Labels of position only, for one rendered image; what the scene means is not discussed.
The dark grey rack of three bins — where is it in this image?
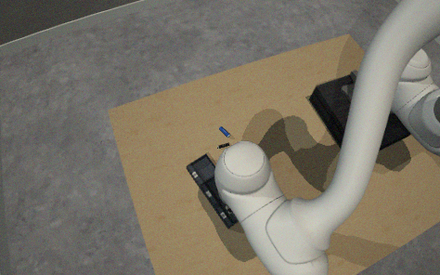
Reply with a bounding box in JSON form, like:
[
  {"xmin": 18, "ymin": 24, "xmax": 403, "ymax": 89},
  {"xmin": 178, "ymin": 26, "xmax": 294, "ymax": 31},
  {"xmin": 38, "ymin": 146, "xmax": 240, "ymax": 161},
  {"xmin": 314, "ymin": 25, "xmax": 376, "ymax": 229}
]
[{"xmin": 187, "ymin": 154, "xmax": 239, "ymax": 229}]

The blue aa battery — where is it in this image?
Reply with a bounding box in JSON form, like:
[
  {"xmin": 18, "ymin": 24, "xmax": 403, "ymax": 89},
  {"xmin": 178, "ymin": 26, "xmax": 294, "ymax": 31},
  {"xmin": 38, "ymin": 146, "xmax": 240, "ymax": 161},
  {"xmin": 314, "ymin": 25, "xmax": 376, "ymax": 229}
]
[{"xmin": 219, "ymin": 126, "xmax": 230, "ymax": 138}]

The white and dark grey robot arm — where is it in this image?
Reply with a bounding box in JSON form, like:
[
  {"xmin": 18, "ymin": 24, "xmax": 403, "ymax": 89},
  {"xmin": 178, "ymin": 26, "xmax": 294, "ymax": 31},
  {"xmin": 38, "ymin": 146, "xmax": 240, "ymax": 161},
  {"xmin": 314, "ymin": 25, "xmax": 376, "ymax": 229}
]
[{"xmin": 214, "ymin": 0, "xmax": 440, "ymax": 275}]

